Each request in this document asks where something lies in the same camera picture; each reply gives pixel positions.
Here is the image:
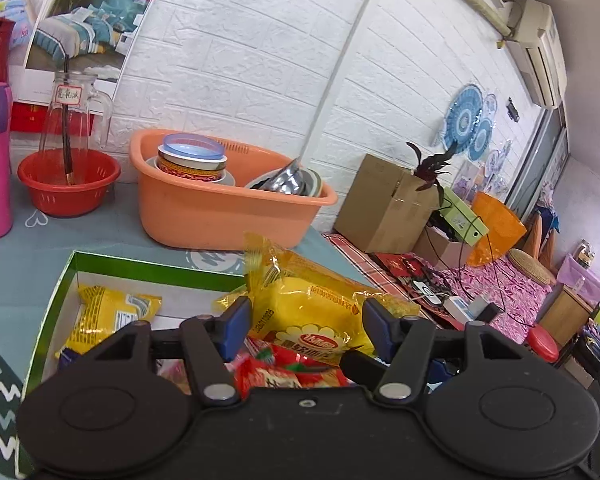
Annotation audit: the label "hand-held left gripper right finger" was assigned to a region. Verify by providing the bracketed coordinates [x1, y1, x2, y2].
[340, 299, 511, 404]

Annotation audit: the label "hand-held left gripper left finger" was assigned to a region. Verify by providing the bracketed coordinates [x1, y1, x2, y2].
[80, 296, 254, 406]

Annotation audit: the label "red lion-print snack packet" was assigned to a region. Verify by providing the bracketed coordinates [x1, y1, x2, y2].
[234, 340, 354, 392]

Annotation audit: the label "yellow popcorn packet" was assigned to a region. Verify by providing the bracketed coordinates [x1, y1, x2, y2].
[214, 232, 422, 367]

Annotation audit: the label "yellow white-label snack packet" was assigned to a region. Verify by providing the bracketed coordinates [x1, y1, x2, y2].
[62, 284, 164, 357]

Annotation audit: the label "green cardboard box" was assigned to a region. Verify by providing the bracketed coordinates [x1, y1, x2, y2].
[15, 251, 255, 478]

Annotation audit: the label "red envelope pile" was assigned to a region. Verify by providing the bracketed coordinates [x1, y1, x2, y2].
[374, 252, 452, 302]

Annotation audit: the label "plaid cloth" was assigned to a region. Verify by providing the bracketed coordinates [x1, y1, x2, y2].
[322, 232, 433, 322]

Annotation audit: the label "small cardboard box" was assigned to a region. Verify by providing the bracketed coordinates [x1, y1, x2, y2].
[412, 225, 474, 269]

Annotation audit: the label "orange plastic basin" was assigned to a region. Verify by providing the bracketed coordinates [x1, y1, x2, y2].
[129, 129, 339, 251]

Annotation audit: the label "large cardboard box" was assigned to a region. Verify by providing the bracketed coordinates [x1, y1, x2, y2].
[334, 154, 441, 255]

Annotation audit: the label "pink floral bedding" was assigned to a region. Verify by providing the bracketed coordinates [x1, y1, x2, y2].
[442, 255, 552, 347]

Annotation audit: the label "green shoebox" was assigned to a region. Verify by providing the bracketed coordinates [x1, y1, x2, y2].
[439, 187, 491, 247]

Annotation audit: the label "steel bowl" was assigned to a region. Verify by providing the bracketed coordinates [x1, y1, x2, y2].
[245, 157, 326, 199]

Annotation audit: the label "orange plastic tub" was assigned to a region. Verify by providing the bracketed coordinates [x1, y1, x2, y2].
[467, 191, 529, 267]

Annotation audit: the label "purple leafed plant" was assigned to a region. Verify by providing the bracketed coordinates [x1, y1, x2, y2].
[406, 142, 459, 207]

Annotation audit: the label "straw cushion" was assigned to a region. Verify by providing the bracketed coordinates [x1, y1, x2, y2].
[507, 249, 557, 286]

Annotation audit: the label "red stool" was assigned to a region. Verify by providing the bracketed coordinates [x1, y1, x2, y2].
[526, 327, 560, 364]

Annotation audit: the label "wooden cabinet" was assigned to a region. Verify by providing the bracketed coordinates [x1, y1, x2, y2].
[539, 285, 594, 347]

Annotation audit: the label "red plastic basket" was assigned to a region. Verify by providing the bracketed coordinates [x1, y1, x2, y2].
[17, 149, 122, 219]

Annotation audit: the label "blue decorative plates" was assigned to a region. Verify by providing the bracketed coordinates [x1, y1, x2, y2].
[439, 84, 499, 162]

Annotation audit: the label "glass pitcher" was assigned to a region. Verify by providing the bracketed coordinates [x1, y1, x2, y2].
[39, 71, 115, 186]

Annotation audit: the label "white air conditioner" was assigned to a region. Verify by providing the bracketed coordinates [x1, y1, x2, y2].
[504, 0, 569, 109]

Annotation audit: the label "white wall pipe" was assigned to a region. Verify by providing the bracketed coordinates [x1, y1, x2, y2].
[298, 0, 392, 163]

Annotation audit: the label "bedding wall poster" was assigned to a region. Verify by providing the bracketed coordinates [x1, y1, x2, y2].
[0, 0, 170, 107]

